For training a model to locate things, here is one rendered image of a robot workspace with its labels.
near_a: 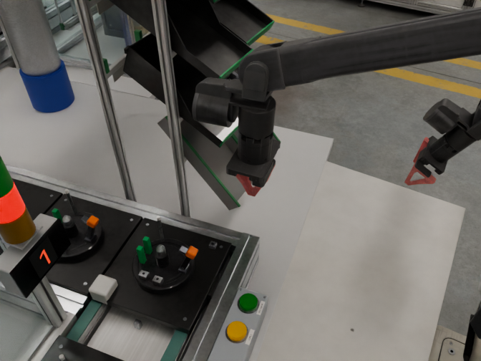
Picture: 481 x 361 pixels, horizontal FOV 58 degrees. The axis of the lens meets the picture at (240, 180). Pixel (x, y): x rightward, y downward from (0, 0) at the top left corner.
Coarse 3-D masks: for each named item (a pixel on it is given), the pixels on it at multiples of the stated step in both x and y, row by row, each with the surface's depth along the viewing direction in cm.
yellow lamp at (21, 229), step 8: (24, 216) 67; (0, 224) 65; (8, 224) 66; (16, 224) 66; (24, 224) 68; (32, 224) 70; (0, 232) 67; (8, 232) 67; (16, 232) 67; (24, 232) 68; (32, 232) 70; (8, 240) 68; (16, 240) 68; (24, 240) 69
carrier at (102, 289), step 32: (160, 224) 99; (128, 256) 103; (160, 256) 96; (224, 256) 102; (96, 288) 94; (128, 288) 96; (160, 288) 94; (192, 288) 96; (160, 320) 91; (192, 320) 91
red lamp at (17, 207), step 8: (16, 192) 65; (0, 200) 62; (8, 200) 63; (16, 200) 65; (0, 208) 63; (8, 208) 64; (16, 208) 65; (24, 208) 67; (0, 216) 64; (8, 216) 65; (16, 216) 66
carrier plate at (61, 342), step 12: (60, 336) 88; (60, 348) 86; (72, 348) 87; (84, 348) 87; (48, 360) 85; (60, 360) 85; (72, 360) 85; (84, 360) 85; (96, 360) 85; (108, 360) 85; (120, 360) 85
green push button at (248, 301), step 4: (244, 296) 95; (248, 296) 95; (252, 296) 95; (240, 300) 94; (244, 300) 94; (248, 300) 94; (252, 300) 94; (256, 300) 94; (240, 304) 93; (244, 304) 93; (248, 304) 93; (252, 304) 93; (256, 304) 93; (244, 308) 93; (248, 308) 93; (252, 308) 93
